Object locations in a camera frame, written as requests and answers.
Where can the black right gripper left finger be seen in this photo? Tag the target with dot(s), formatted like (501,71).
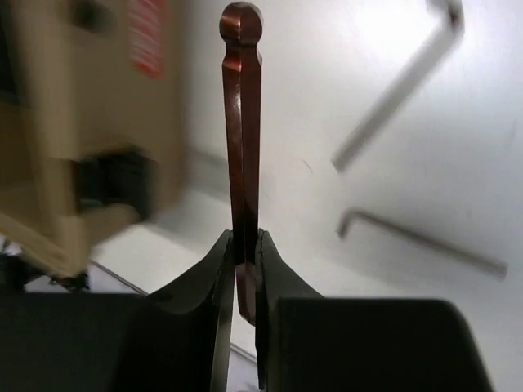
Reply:
(174,339)

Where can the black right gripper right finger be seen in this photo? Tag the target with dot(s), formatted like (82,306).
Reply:
(309,342)

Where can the tan plastic toolbox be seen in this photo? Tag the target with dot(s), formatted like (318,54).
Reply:
(79,79)

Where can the brown hex key long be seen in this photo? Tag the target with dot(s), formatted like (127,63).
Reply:
(241,30)

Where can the black toolbox latch front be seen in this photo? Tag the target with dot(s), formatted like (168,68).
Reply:
(123,177)

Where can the brown hex key horizontal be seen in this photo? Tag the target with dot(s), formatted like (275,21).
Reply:
(488,265)

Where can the brown hex key upper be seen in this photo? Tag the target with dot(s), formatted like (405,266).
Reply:
(426,59)

